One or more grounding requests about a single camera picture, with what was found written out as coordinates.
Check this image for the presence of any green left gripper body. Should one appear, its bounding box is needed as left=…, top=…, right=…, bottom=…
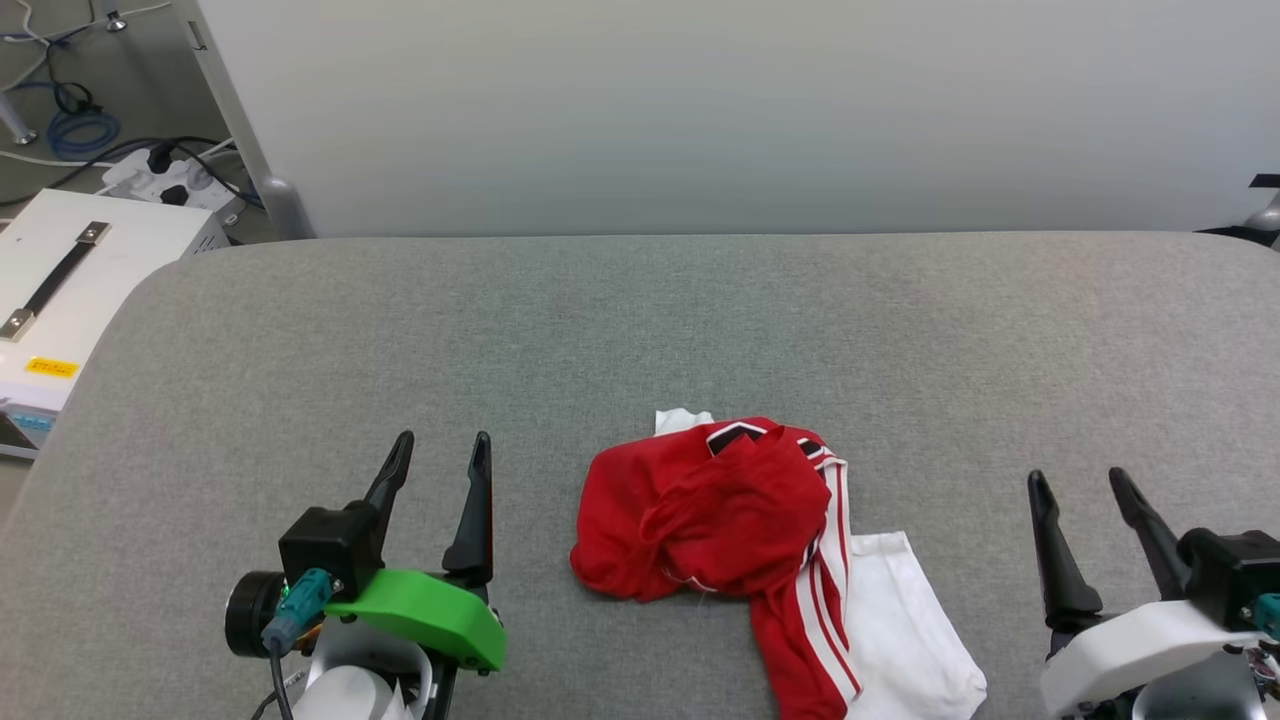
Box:
left=325, top=568, right=507, bottom=674

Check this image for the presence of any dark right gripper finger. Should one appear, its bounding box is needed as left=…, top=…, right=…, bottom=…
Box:
left=1108, top=467, right=1197, bottom=602
left=1028, top=470, right=1104, bottom=632

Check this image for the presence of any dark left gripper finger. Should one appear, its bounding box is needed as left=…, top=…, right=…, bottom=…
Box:
left=443, top=432, right=495, bottom=587
left=362, top=431, right=415, bottom=566

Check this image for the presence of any grey metal furniture leg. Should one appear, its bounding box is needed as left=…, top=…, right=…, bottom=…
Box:
left=0, top=92, right=39, bottom=147

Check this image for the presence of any blue coiled cable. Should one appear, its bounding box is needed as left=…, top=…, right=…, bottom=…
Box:
left=44, top=108, right=122, bottom=162

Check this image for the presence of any black stand base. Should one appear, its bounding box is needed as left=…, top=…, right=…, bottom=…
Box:
left=1195, top=174, right=1280, bottom=251

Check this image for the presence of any white equipment box with handle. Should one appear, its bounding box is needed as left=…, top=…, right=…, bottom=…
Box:
left=0, top=188, right=233, bottom=461

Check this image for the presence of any teal plug black left cable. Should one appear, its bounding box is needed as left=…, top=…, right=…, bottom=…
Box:
left=260, top=568, right=334, bottom=720

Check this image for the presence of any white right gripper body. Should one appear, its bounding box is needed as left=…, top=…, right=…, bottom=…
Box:
left=1040, top=598, right=1265, bottom=719

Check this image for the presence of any white partition panel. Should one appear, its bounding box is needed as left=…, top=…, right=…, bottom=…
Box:
left=175, top=0, right=1280, bottom=242

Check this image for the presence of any red white basketball jersey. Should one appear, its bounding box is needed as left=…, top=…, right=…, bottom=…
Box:
left=570, top=408, right=989, bottom=720

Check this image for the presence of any white power strip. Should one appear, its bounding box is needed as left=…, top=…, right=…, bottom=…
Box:
left=100, top=145, right=247, bottom=227

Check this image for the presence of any black floor cable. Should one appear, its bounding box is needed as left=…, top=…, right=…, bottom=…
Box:
left=0, top=136, right=263, bottom=211

